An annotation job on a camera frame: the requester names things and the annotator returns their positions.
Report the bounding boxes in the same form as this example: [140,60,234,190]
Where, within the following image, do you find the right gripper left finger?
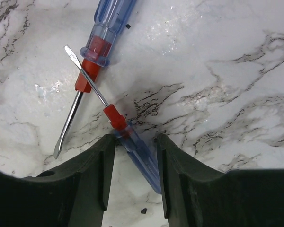
[0,134,115,227]

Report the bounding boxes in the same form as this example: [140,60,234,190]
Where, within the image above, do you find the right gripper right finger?
[157,134,284,227]

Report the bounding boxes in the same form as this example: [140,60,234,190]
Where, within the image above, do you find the small blue clear screwdriver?
[64,45,161,194]

